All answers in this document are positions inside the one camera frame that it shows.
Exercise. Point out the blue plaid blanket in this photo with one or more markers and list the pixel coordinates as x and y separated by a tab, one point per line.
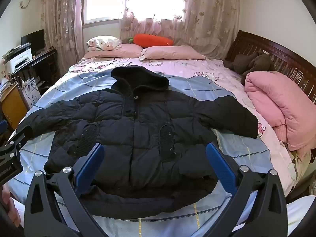
197	88

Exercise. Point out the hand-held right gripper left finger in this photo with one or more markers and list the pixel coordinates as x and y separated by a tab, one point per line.
90	167

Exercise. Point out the white wall outlet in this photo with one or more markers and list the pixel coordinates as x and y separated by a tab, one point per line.
21	4

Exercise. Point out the yellow wooden cabinet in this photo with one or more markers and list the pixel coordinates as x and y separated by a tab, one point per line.
14	103

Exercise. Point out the beige cloth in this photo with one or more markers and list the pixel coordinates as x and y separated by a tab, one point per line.
298	163

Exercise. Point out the white computer tower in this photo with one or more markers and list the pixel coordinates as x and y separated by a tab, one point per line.
32	93

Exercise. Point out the white printer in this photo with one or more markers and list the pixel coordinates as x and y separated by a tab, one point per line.
19	59

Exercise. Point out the dark wooden headboard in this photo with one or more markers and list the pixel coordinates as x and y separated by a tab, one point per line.
284	51

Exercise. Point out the black computer monitor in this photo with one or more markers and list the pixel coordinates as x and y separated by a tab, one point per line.
33	39

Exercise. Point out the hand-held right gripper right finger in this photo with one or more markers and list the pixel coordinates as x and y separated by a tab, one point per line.
222	167

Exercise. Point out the white cloth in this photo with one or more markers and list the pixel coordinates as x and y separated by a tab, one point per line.
301	217

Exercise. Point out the orange carrot plush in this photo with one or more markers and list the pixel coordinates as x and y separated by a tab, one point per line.
153	40

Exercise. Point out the black hooded puffer jacket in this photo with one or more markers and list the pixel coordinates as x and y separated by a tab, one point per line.
143	121

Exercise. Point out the pink pillow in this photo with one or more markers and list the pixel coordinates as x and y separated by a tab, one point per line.
123	50
172	51

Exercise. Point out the window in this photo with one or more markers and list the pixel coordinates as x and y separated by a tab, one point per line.
106	0

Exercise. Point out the olive green jacket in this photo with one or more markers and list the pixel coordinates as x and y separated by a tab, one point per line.
259	64

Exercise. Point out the white floral pillow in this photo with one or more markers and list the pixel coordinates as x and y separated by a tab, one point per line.
103	42

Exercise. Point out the person's left hand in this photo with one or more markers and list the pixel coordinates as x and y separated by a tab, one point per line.
11	213

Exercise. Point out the pink folded quilt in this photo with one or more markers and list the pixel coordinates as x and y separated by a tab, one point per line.
279	108

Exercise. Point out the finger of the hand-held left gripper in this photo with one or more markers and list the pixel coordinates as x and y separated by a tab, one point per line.
3	127
18	138

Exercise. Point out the dark desk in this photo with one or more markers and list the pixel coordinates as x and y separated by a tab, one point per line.
47	61

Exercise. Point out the pink floral curtain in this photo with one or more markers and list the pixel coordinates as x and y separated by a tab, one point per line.
59	17
209	17

